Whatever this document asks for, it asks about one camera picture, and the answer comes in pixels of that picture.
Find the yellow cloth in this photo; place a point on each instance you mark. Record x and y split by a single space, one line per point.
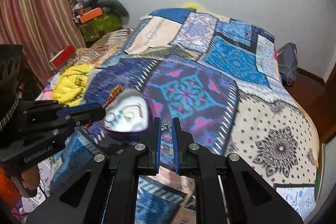
69 82

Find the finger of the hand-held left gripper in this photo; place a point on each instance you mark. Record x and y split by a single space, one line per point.
89 115
42 108

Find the blue patchwork blanket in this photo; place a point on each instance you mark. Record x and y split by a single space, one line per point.
210 82

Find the grey bag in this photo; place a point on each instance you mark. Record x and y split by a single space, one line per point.
288 61

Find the silver spiky brooch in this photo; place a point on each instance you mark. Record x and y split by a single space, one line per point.
166 126

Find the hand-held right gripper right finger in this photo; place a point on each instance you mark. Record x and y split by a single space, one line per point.
176 145

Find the grey green pillow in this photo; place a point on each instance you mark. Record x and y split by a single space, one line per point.
114 5

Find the red box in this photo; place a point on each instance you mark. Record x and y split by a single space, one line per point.
63 56

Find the striped beige cloth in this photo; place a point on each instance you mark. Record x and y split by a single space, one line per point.
110 43

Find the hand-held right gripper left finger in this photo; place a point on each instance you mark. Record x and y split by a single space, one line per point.
158 142

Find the striped pink curtain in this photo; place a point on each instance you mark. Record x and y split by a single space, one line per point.
39 8

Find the yellow plastic object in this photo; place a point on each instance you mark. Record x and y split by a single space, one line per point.
193 6

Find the orange box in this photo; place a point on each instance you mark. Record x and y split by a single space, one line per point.
90 15

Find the purple heart-shaped jewelry box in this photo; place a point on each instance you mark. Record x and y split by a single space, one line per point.
128 116

